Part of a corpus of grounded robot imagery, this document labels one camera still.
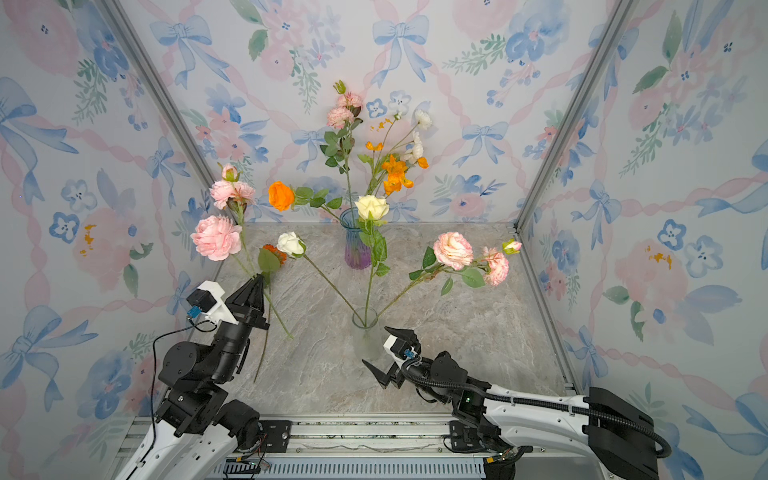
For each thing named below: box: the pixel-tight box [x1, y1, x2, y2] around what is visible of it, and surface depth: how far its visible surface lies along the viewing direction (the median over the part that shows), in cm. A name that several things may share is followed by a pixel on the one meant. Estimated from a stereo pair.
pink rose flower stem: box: [320, 79, 363, 211], surface depth 86 cm
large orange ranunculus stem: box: [268, 181, 343, 223], surface depth 74 cm
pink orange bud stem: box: [374, 155, 429, 198], surface depth 83 cm
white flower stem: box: [374, 109, 429, 197], surface depth 88 cm
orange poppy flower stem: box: [358, 142, 414, 196], surface depth 87 cm
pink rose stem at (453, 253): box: [377, 231, 522, 318], surface depth 57 cm
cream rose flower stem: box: [354, 194, 391, 327], surface depth 68 cm
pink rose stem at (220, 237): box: [191, 164, 295, 339], surface depth 50 cm
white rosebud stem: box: [277, 232, 366, 327], surface depth 63 cm
